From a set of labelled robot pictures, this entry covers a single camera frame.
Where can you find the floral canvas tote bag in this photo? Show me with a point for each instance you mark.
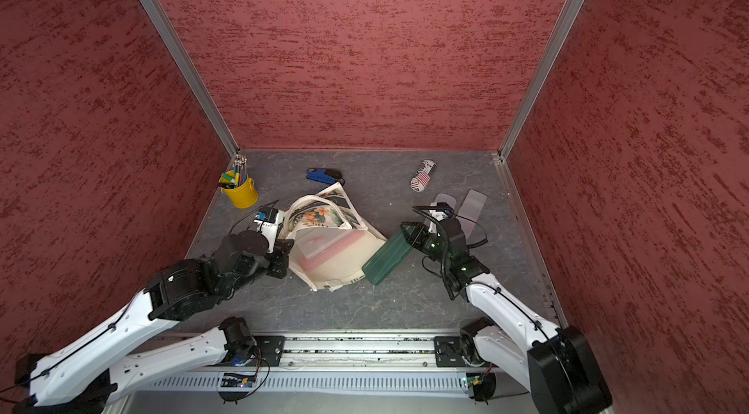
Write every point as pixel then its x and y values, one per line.
pixel 331 208

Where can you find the yellow pen cup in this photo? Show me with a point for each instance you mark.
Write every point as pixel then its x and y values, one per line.
pixel 238 185

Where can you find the flag pattern can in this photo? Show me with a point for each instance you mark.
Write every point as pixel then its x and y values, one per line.
pixel 423 176

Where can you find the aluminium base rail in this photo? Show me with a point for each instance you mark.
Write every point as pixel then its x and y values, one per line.
pixel 412 363

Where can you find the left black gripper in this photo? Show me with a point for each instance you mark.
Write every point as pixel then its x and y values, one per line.
pixel 280 253

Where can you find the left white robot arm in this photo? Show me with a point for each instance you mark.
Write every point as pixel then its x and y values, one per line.
pixel 105 365

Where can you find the right corner aluminium post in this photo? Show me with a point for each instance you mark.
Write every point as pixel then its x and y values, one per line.
pixel 554 45

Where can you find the corner aluminium post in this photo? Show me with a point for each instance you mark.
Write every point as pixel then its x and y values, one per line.
pixel 164 27
pixel 554 45

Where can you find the green pencil case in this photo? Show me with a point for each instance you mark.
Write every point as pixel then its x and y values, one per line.
pixel 387 259

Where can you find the pink pencil case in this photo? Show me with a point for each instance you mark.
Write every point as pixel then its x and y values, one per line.
pixel 320 246

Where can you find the blue black stapler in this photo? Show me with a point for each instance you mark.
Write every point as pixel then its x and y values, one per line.
pixel 325 176

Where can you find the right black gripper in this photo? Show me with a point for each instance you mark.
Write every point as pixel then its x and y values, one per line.
pixel 419 231

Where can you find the clear ribbed pencil case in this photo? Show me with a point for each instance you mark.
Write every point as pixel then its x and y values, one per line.
pixel 431 222

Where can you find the left corner aluminium post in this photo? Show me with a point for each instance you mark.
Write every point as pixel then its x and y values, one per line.
pixel 164 27

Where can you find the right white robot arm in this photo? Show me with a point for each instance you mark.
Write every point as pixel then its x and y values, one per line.
pixel 521 332

